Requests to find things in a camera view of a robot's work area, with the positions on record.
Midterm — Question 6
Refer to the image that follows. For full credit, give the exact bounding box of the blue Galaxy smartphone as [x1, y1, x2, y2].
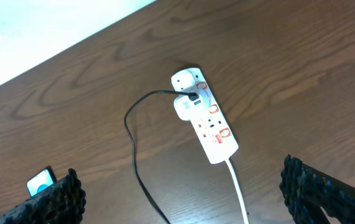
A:
[26, 167, 57, 197]

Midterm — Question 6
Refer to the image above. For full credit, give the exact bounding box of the black USB charging cable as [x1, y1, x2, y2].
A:
[124, 90, 200, 224]

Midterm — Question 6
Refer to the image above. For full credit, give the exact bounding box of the white power strip cord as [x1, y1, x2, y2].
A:
[225, 158, 250, 224]

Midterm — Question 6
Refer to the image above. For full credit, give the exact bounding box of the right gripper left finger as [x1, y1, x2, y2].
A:
[0, 168, 86, 224]

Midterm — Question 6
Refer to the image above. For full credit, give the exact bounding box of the white USB charger adapter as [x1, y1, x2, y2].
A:
[173, 90, 211, 121]

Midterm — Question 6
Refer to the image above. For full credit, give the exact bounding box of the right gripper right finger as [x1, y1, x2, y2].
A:
[279, 155, 355, 223]

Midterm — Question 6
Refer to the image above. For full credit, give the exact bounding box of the white power strip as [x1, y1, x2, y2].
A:
[171, 67, 239, 164]

